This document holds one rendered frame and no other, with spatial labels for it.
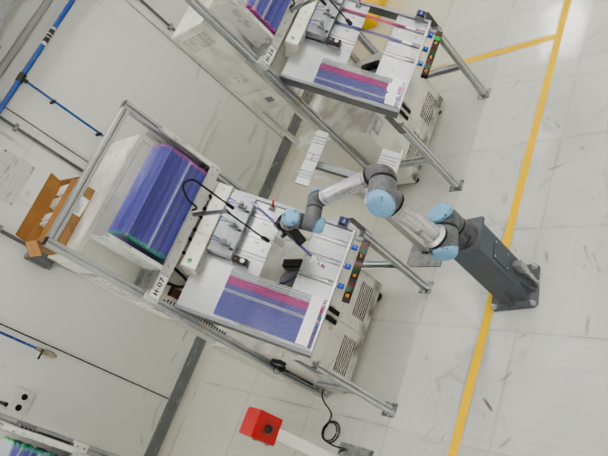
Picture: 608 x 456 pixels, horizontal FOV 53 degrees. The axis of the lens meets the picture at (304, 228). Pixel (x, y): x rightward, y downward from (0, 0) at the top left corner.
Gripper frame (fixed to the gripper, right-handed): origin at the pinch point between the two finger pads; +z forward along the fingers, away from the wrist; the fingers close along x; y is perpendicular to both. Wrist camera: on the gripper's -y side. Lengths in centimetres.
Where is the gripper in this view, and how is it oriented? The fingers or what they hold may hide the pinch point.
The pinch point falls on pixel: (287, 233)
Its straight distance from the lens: 304.7
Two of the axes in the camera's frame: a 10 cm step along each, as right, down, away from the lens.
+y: -7.1, -7.1, 0.6
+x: -7.0, 6.8, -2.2
